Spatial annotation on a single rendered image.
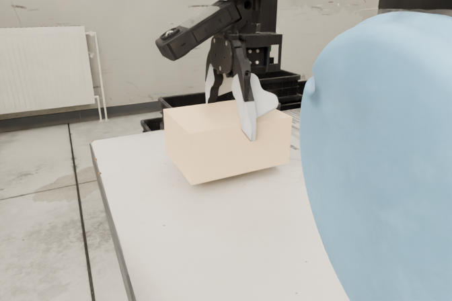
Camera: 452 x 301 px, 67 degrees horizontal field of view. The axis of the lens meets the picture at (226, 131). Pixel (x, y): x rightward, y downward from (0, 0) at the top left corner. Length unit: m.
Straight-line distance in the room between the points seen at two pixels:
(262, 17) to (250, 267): 0.32
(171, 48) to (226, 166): 0.17
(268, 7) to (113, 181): 0.34
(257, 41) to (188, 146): 0.17
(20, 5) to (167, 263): 2.76
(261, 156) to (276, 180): 0.05
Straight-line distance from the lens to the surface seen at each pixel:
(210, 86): 0.55
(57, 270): 1.53
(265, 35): 0.48
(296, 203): 0.47
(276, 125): 0.49
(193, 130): 0.44
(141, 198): 0.48
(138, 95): 3.16
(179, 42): 0.44
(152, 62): 3.14
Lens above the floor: 0.95
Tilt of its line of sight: 21 degrees down
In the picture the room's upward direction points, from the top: straight up
